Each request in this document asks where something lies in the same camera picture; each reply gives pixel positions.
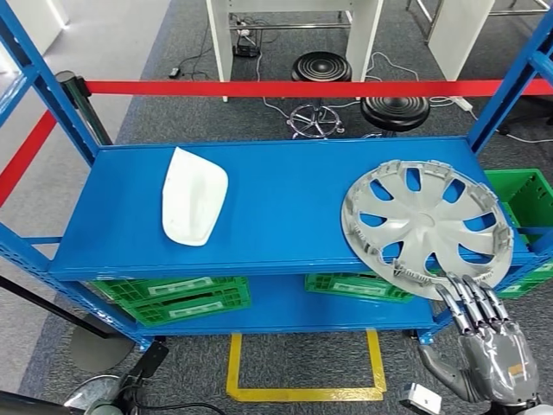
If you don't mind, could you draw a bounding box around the green folded plastic crate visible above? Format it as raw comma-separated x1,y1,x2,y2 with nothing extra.
125,289,253,329
91,276,249,302
304,272,416,304

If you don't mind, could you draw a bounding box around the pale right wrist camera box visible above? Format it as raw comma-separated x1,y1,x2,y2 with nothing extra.
399,382,442,415

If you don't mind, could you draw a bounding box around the white plastic mirror cover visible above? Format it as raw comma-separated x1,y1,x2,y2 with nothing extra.
161,146,229,248

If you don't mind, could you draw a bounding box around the short red barrier belt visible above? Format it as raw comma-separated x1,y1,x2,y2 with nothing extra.
0,110,57,208

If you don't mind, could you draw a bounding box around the silver plastic wheel hubcap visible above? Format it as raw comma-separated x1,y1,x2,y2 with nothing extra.
339,159,515,302

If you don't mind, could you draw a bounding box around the long red barrier belt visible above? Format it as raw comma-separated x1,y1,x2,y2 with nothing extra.
84,79,553,99

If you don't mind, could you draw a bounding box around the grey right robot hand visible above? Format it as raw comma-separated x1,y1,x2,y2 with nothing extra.
416,273,541,406

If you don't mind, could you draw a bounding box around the black device box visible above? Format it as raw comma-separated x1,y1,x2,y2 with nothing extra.
232,29,262,59

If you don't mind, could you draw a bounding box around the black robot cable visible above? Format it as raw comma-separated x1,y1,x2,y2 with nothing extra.
136,395,226,415

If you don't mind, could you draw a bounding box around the green open plastic crate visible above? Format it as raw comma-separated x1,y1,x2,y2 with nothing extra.
484,167,553,300

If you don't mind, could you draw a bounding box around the white desk panel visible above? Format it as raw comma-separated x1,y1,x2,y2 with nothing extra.
427,0,496,81

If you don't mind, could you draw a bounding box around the blue metal shelf rack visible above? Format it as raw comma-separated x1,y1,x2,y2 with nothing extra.
0,8,553,352

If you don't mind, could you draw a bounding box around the black round stool chrome base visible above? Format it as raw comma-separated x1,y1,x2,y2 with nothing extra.
359,95,432,138
287,51,353,140

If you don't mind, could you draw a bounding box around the black chrome barrier stanchion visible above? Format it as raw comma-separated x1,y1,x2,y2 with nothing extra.
55,69,114,147

